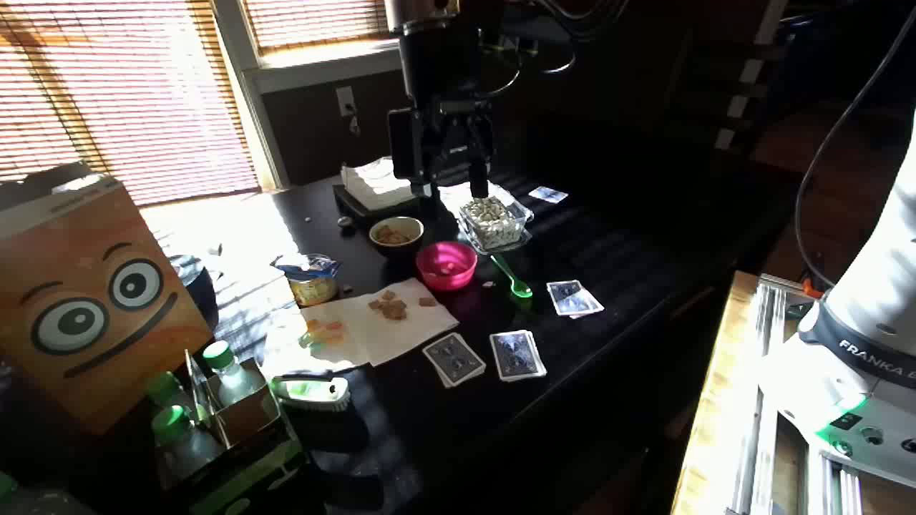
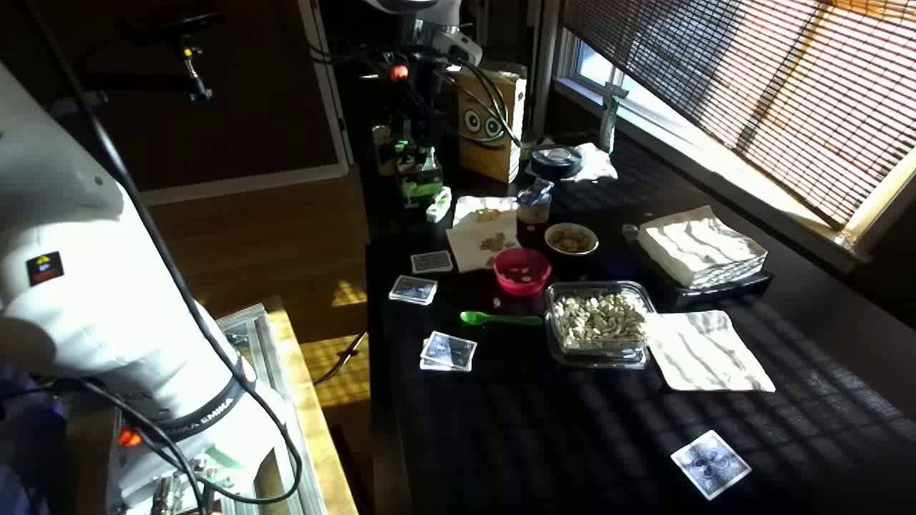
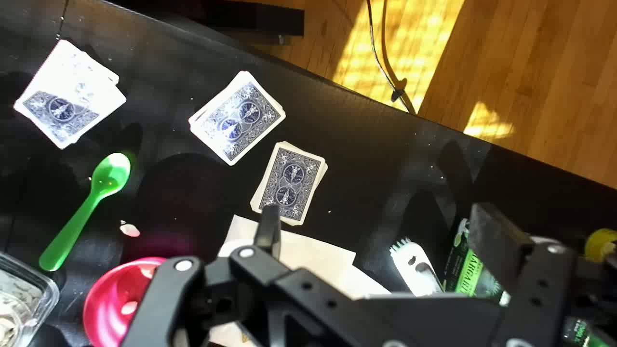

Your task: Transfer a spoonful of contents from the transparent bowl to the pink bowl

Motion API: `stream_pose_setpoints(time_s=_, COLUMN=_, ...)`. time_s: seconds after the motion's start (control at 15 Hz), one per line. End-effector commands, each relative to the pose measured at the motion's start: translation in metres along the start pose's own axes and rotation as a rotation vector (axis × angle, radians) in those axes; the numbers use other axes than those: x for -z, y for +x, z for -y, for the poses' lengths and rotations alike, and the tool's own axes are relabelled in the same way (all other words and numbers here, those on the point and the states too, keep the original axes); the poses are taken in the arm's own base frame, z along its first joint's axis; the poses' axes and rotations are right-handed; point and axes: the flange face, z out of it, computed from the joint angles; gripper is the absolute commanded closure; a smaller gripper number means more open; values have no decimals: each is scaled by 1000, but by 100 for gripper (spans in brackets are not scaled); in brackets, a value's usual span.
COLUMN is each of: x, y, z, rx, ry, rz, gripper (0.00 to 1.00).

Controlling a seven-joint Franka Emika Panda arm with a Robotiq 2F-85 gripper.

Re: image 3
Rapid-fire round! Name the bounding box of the white electric trimmer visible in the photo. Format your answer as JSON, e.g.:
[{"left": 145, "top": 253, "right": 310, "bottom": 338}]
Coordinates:
[{"left": 389, "top": 238, "right": 443, "bottom": 300}]

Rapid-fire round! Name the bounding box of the black floor cable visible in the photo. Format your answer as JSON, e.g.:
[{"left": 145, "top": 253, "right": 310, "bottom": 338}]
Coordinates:
[{"left": 364, "top": 0, "right": 420, "bottom": 117}]

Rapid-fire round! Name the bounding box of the yellow round cap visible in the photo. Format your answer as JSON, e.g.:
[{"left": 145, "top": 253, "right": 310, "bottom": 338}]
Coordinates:
[{"left": 584, "top": 228, "right": 617, "bottom": 267}]

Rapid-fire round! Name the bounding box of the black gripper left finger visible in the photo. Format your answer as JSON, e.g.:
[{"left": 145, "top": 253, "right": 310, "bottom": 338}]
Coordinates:
[{"left": 121, "top": 203, "right": 362, "bottom": 347}]

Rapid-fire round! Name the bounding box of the green plastic spoon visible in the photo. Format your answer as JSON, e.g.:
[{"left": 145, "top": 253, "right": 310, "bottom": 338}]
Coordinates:
[{"left": 37, "top": 151, "right": 133, "bottom": 275}]

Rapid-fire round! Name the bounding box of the playing card left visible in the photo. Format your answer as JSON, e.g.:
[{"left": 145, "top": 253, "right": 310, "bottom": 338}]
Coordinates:
[{"left": 249, "top": 142, "right": 330, "bottom": 228}]

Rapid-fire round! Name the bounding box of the pink plastic bowl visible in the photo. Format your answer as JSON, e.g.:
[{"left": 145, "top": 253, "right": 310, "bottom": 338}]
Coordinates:
[{"left": 81, "top": 257, "right": 170, "bottom": 347}]

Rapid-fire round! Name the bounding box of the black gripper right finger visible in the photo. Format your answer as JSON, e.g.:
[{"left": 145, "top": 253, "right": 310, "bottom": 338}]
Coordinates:
[{"left": 359, "top": 203, "right": 576, "bottom": 347}]

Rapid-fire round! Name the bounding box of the stray white bean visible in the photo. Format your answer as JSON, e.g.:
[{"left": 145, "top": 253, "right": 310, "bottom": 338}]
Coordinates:
[{"left": 118, "top": 221, "right": 143, "bottom": 240}]

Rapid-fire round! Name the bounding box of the transparent plastic container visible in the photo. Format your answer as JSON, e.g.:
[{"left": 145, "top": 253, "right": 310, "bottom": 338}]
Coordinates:
[{"left": 0, "top": 252, "right": 62, "bottom": 347}]

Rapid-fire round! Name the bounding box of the white paper towel sheet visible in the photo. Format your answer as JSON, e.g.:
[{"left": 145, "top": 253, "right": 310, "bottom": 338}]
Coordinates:
[{"left": 208, "top": 215, "right": 393, "bottom": 347}]

